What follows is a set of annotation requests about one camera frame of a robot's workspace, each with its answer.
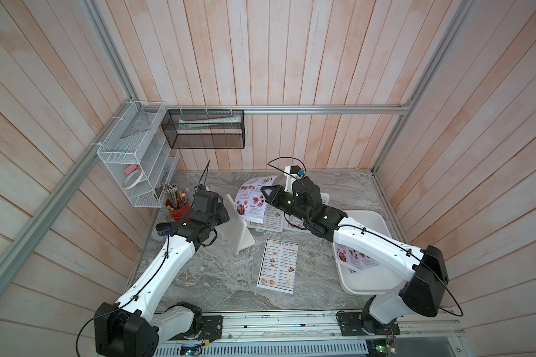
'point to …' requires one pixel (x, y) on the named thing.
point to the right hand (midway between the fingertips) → (258, 188)
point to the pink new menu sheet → (250, 202)
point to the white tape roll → (132, 180)
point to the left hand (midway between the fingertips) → (222, 212)
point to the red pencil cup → (177, 202)
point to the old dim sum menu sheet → (278, 266)
